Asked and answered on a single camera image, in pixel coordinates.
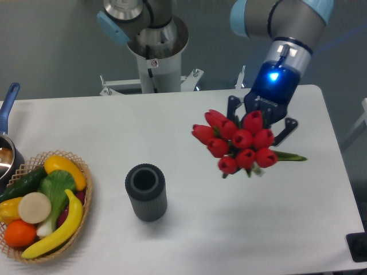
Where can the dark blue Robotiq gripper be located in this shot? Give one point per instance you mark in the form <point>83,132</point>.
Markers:
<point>275,84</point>

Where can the red tulip bouquet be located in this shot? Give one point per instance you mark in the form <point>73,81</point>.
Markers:
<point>241,144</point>

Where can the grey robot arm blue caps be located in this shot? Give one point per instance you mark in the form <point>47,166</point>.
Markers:
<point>157,38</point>

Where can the dark grey ribbed vase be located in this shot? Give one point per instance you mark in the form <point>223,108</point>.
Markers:
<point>146,188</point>

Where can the black device at table edge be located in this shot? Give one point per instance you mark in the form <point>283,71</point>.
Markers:
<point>357,246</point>

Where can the purple red vegetable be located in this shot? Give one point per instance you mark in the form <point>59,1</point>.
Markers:
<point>61,219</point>

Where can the yellow squash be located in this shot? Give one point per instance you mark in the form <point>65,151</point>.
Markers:
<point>57,162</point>

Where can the green bok choy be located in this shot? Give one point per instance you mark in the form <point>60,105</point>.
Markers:
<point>54,186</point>

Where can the yellow banana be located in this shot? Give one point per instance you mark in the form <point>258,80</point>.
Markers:
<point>60,235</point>

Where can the woven wicker basket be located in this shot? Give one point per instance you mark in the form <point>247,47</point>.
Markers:
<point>30,165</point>

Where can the dark green cucumber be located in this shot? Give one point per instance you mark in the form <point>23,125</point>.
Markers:
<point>26,184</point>

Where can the beige round slice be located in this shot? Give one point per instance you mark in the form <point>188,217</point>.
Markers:
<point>34,207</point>

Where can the yellow bell pepper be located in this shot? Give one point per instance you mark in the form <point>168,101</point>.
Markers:
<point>9,210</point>

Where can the orange fruit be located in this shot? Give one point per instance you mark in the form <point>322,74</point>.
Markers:
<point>19,234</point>

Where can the white furniture frame right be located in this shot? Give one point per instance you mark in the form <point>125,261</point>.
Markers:
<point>356,130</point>

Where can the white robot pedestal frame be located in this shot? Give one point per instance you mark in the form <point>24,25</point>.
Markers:
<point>155,76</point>

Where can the blue handled saucepan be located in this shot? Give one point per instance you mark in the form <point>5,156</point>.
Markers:
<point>11,158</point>

